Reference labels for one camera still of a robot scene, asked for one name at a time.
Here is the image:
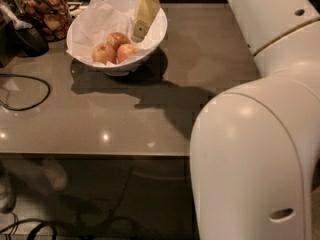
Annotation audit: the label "red apple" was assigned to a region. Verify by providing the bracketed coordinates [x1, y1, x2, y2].
[117, 44, 139, 63]
[92, 43, 116, 64]
[106, 32, 131, 51]

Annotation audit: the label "black cables on floor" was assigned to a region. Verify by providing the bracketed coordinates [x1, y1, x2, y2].
[0, 197, 138, 240]

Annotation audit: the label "glass jar of chips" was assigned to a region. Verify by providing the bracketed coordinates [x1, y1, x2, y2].
[14, 0, 72, 42]

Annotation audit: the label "white bowl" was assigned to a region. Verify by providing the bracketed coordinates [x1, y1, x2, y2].
[65, 0, 168, 77]

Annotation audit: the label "white paper liner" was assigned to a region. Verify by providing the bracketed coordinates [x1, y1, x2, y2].
[65, 0, 166, 67]

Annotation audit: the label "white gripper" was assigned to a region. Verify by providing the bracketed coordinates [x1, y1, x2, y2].
[131, 0, 160, 43]

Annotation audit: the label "black round object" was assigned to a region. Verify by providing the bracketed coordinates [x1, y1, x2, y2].
[15, 27, 49, 57]

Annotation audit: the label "white spoon handle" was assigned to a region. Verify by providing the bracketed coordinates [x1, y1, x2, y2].
[0, 0, 32, 30]

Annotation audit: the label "black cable on table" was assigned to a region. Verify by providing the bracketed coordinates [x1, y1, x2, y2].
[0, 73, 51, 112]

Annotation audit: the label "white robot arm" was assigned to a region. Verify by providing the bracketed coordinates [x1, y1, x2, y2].
[190, 0, 320, 240]

